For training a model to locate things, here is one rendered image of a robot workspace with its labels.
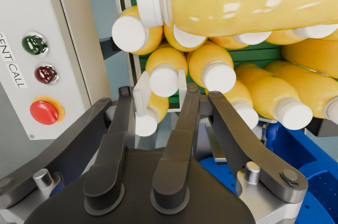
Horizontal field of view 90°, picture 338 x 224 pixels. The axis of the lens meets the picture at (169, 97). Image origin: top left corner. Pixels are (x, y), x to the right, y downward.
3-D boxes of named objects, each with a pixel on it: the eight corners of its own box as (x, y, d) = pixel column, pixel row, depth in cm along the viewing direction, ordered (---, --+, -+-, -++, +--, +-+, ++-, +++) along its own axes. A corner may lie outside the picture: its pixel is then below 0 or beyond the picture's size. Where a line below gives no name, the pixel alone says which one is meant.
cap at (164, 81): (166, 98, 24) (165, 104, 22) (144, 81, 23) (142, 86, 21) (185, 78, 23) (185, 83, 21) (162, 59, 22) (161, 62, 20)
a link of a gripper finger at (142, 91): (144, 117, 17) (137, 118, 17) (151, 91, 23) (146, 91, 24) (140, 90, 16) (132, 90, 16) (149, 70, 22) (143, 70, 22)
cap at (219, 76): (203, 62, 22) (205, 66, 20) (234, 61, 22) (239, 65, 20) (202, 90, 23) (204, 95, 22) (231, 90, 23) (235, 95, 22)
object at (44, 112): (40, 122, 24) (34, 126, 23) (30, 98, 23) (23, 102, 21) (65, 120, 24) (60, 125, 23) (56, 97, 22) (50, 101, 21)
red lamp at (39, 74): (42, 82, 22) (35, 86, 20) (35, 65, 21) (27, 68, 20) (59, 81, 21) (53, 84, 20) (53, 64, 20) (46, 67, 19)
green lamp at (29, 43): (31, 55, 20) (23, 57, 19) (23, 35, 19) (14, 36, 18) (49, 53, 20) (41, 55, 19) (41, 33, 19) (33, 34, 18)
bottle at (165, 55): (170, 75, 42) (167, 113, 25) (148, 56, 40) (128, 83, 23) (190, 53, 39) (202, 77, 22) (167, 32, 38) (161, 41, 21)
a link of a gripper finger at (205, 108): (187, 102, 14) (223, 100, 14) (185, 82, 19) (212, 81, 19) (188, 117, 15) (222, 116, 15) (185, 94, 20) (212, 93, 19)
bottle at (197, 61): (184, 37, 38) (191, 50, 21) (216, 36, 38) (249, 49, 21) (184, 68, 41) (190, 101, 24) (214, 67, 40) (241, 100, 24)
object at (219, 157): (204, 130, 44) (214, 167, 33) (204, 122, 43) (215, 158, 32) (243, 128, 44) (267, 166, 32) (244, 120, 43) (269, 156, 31)
